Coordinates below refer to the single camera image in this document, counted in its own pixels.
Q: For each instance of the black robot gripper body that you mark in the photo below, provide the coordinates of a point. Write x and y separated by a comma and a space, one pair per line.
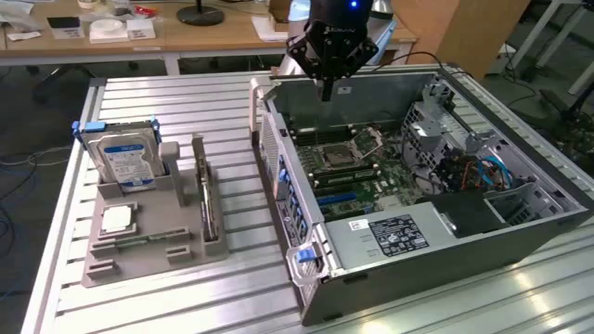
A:
341, 21

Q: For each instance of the green graphics card metal bracket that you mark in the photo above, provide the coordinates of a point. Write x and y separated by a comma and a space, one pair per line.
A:
205, 195

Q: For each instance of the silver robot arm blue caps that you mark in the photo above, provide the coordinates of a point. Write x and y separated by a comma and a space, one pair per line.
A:
293, 65

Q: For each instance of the white paper booklet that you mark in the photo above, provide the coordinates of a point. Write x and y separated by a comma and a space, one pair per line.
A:
269, 29

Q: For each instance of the wooden cabinet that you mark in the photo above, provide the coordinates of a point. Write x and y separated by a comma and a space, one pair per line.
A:
464, 35

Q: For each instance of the black round lamp base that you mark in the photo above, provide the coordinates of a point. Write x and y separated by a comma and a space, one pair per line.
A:
201, 15

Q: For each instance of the metal socket cover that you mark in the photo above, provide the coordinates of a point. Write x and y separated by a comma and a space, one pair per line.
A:
369, 141

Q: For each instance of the metal disk bay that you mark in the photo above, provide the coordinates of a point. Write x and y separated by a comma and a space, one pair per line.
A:
429, 135

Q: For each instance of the CPU socket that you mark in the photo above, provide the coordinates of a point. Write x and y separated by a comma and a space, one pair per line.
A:
338, 157

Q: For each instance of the plain white box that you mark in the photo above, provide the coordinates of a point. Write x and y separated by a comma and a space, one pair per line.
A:
141, 29

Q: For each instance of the red packet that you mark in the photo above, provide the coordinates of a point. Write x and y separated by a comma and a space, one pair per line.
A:
145, 11

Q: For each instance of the installed green RAM stick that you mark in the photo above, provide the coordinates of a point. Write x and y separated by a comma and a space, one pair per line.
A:
346, 175

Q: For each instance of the white box with round tape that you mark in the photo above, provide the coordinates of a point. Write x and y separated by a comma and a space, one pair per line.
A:
109, 31

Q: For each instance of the hard disk with blue caddy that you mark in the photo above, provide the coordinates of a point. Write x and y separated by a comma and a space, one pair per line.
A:
126, 156

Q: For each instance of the white box with black lid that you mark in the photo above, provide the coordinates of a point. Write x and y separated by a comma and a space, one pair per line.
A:
65, 28

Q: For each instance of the black office chair base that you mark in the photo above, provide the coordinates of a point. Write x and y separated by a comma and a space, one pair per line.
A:
55, 74

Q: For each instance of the grey power supply with label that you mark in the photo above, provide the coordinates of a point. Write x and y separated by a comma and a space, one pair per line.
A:
362, 240

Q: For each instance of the blue case latch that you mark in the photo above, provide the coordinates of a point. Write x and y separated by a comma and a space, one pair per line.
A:
306, 255

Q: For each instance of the white paper tag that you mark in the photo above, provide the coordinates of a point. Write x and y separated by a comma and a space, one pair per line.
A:
23, 35

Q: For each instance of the silver CPU chip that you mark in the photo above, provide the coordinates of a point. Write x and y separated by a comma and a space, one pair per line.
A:
117, 219

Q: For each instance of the open grey PC case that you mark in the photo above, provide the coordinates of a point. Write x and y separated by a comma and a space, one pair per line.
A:
418, 278

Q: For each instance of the grey printed parts rack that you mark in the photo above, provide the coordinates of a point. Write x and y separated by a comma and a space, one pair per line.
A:
158, 257

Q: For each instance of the wooden desk white frame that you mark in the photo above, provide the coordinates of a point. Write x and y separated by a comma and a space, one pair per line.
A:
209, 38

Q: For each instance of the white table frame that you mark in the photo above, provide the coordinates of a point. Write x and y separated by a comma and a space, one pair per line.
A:
535, 36

